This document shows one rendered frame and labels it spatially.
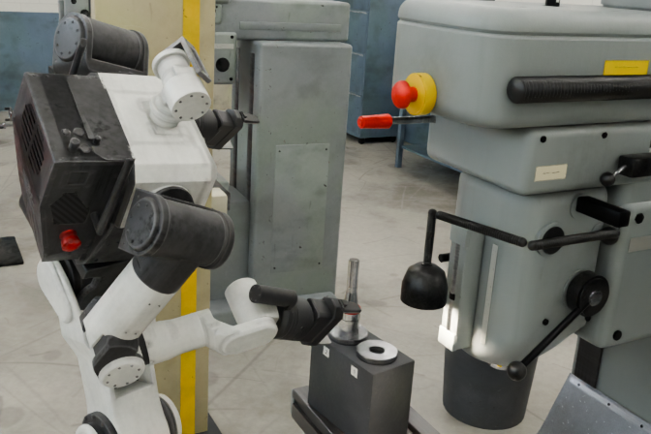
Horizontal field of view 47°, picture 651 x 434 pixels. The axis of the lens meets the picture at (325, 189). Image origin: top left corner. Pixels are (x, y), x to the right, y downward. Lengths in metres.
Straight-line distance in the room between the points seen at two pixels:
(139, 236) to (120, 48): 0.43
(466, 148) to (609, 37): 0.26
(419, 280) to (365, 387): 0.53
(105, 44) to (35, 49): 8.60
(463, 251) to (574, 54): 0.34
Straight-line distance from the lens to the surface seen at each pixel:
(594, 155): 1.17
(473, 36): 1.01
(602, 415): 1.74
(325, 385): 1.75
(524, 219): 1.16
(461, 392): 3.51
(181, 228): 1.14
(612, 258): 1.29
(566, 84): 1.03
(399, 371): 1.65
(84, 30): 1.40
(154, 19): 2.70
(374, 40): 8.48
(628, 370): 1.69
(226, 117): 1.80
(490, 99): 1.01
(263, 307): 1.42
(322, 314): 1.51
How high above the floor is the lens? 1.92
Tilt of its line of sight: 16 degrees down
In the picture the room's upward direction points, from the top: 4 degrees clockwise
